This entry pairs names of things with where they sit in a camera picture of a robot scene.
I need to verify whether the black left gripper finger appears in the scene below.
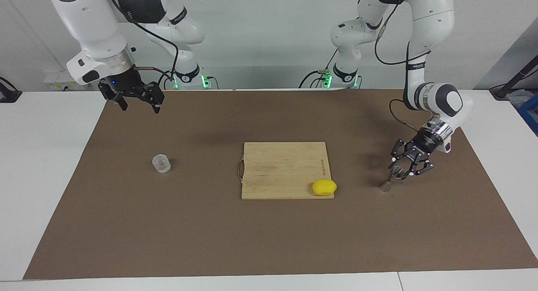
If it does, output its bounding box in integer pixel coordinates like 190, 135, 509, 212
390, 138, 417, 174
398, 156, 435, 181

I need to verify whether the bamboo cutting board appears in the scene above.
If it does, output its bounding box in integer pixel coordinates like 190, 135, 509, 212
237, 142, 335, 200

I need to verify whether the blue box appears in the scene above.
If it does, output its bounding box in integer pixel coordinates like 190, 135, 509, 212
517, 93, 538, 137

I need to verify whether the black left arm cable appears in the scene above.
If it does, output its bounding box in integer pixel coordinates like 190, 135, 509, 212
373, 0, 433, 134

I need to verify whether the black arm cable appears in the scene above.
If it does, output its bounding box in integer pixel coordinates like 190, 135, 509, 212
373, 0, 433, 134
108, 0, 180, 90

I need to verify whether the steel double jigger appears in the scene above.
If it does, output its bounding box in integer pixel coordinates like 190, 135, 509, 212
380, 166, 401, 193

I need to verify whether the brown table mat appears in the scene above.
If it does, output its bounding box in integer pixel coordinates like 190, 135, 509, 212
23, 89, 538, 280

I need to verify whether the white wall socket strip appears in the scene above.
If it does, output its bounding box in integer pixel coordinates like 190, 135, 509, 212
43, 71, 84, 91

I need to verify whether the black clamp mount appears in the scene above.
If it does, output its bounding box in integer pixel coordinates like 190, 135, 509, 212
0, 77, 22, 103

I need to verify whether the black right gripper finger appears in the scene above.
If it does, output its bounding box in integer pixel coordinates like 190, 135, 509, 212
111, 91, 129, 112
142, 82, 166, 114

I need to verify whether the yellow lemon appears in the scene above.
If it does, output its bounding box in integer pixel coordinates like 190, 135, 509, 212
312, 179, 338, 197

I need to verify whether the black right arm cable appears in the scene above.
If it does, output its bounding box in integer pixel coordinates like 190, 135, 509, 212
108, 0, 180, 90

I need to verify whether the black stand leg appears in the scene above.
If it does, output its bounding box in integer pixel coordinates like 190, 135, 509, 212
490, 66, 538, 101

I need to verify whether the clear glass cup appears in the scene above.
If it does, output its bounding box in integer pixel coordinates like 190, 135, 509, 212
152, 154, 172, 174

